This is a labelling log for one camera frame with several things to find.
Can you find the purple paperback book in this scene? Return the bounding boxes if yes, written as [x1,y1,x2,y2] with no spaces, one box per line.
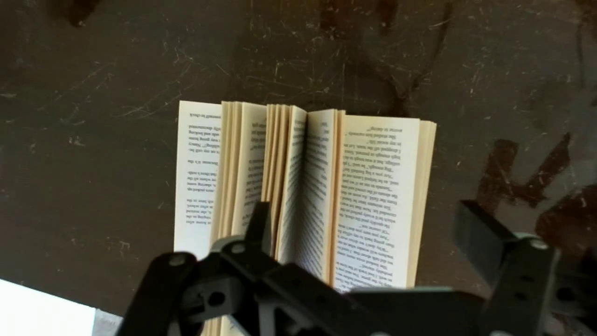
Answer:
[172,100,439,336]

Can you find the white paper sheet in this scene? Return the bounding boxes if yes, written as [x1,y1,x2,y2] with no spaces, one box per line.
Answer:
[0,279,124,336]

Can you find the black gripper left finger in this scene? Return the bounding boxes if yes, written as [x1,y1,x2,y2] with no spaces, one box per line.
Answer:
[114,200,295,336]

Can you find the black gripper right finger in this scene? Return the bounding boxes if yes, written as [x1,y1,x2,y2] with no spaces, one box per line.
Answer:
[454,198,564,336]

